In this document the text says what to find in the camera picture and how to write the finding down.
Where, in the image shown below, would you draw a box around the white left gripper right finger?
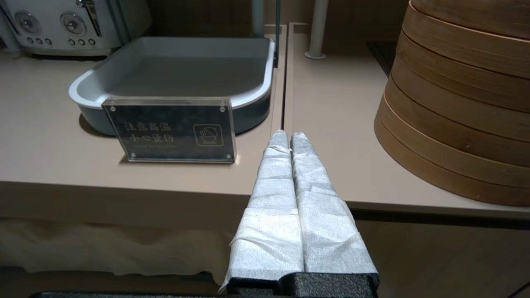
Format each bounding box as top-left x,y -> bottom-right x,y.
291,132 -> 379,298

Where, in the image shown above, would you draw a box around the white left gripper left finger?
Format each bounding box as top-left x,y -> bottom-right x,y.
219,130 -> 306,295

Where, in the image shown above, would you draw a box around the tall bamboo steamer stack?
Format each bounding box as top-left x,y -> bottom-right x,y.
373,2 -> 530,207

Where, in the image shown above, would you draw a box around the woven bamboo steamer lid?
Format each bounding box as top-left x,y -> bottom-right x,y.
408,0 -> 530,41

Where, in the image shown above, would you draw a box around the clear acrylic warning sign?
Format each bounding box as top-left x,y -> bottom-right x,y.
101,97 -> 237,164

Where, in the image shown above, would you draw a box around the beige table skirt cloth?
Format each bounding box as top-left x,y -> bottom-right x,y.
0,219 -> 234,277

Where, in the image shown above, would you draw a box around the dark cooktop panel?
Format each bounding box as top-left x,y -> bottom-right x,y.
366,41 -> 400,78

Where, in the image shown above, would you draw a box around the thick white upright pole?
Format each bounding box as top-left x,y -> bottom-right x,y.
304,0 -> 330,60

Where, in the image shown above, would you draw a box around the thin white upright pole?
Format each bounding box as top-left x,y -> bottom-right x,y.
250,0 -> 266,38

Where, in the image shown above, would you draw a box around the thin teal rack rods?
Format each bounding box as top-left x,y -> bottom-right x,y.
106,0 -> 133,47

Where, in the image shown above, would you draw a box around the white toaster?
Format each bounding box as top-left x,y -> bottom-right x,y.
0,0 -> 154,57

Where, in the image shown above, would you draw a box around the teal rack double post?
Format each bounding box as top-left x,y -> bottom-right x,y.
272,0 -> 283,69

